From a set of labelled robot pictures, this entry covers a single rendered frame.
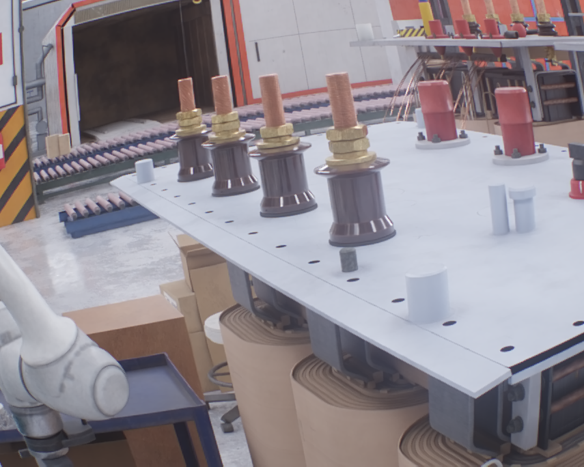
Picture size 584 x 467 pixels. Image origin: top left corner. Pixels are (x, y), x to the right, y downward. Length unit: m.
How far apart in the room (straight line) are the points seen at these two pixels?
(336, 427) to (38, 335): 0.56
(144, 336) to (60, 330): 1.55
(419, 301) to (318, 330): 0.69
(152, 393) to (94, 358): 1.11
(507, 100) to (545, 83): 2.37
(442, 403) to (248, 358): 0.79
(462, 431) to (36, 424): 0.61
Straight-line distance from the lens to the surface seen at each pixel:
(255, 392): 1.92
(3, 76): 11.65
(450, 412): 1.16
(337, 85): 1.21
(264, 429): 1.95
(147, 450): 2.81
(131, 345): 2.70
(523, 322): 0.83
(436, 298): 0.87
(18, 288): 1.14
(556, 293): 0.90
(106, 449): 2.12
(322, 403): 1.51
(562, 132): 3.96
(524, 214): 1.15
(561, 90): 4.09
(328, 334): 1.51
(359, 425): 1.46
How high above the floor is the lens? 1.63
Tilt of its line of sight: 11 degrees down
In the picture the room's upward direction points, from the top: 9 degrees counter-clockwise
